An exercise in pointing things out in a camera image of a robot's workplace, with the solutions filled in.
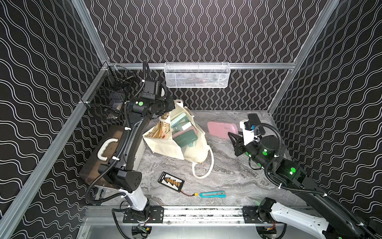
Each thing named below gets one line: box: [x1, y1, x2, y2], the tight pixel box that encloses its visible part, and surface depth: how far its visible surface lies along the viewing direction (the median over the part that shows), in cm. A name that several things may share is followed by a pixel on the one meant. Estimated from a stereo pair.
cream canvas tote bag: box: [142, 99, 215, 179], surface depth 90 cm
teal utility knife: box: [199, 190, 227, 199], surface depth 83 cm
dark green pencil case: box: [172, 129, 198, 148], surface depth 90 cm
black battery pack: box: [157, 171, 185, 193], surface depth 85 cm
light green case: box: [170, 112, 193, 135], surface depth 99 cm
